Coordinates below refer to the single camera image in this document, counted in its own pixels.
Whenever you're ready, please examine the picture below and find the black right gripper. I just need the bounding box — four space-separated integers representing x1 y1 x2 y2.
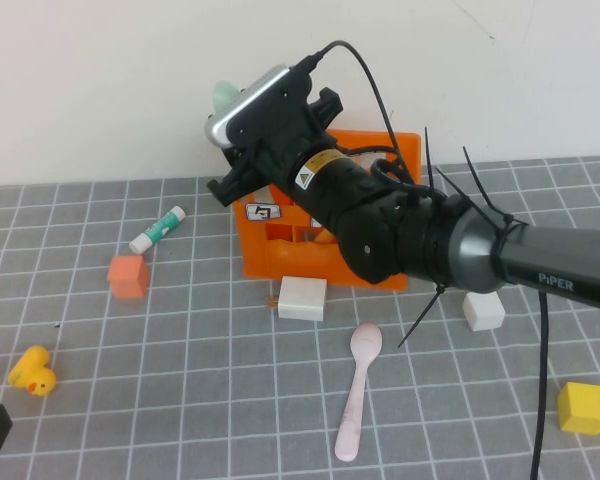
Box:
207 87 344 207

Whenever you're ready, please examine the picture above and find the green plastic spoon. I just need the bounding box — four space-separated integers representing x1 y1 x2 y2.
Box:
212 80 244 120

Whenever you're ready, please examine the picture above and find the white power adapter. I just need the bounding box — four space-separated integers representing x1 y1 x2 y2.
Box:
268 276 328 322

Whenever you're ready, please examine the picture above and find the pink plastic spoon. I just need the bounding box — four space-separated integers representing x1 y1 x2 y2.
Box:
334 322 383 462

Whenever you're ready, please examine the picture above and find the orange plastic cutlery holder crate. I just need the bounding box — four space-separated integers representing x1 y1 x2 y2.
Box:
233 128 422 291

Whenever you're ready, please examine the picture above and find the paper label spoon character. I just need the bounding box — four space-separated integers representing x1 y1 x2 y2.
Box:
244 203 284 222

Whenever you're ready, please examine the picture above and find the yellow rubber duck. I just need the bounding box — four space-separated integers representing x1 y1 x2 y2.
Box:
7 345 57 398

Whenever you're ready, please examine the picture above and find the white green glue stick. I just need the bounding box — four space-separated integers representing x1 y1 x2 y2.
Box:
128 205 187 254

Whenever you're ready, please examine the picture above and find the black zip tie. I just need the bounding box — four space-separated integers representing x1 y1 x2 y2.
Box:
462 146 529 266
397 282 451 349
423 126 440 200
436 167 486 207

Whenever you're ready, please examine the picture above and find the grey grid tablecloth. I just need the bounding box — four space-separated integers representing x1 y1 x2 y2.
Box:
0 157 600 480

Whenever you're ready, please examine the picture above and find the orange cube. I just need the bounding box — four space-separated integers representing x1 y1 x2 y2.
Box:
106 255 149 300

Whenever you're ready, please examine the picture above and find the white cube block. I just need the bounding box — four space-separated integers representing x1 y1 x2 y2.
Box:
462 291 506 332

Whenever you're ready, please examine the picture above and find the yellow cube block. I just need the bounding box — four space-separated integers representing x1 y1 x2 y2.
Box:
557 381 600 437

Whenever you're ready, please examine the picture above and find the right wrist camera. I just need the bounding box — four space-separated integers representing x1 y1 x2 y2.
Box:
204 63 314 151

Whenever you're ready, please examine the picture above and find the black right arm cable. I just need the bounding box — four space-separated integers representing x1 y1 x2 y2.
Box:
299 40 551 480

